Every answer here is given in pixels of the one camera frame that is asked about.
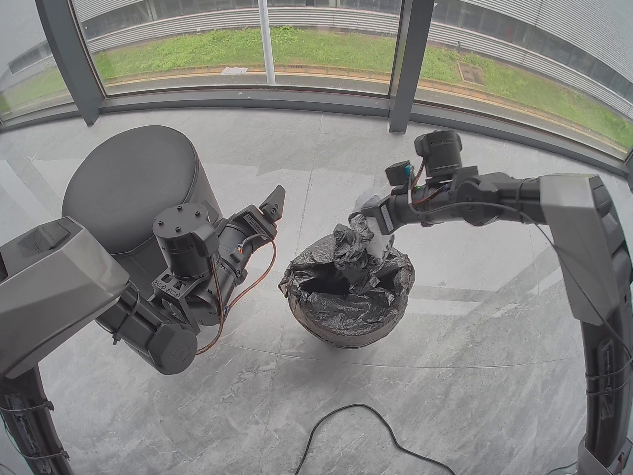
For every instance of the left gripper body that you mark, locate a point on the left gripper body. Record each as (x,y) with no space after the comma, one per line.
(245,235)

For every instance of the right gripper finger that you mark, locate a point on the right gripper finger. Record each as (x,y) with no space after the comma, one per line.
(383,246)
(367,203)

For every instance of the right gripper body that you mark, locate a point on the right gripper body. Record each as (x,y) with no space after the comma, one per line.
(398,213)

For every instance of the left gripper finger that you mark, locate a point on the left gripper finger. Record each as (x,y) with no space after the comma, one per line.
(275,205)

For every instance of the black plastic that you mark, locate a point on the black plastic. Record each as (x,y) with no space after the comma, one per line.
(352,248)

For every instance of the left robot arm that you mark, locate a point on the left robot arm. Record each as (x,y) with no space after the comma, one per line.
(59,285)

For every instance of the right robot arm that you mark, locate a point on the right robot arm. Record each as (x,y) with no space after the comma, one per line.
(576,225)

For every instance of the black plastic bag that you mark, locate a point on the black plastic bag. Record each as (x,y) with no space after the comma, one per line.
(341,314)

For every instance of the dark grey round chair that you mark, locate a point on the dark grey round chair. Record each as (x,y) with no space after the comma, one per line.
(128,186)

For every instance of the window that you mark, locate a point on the window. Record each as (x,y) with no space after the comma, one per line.
(247,18)

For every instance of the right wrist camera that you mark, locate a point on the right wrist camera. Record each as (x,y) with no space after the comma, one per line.
(397,173)

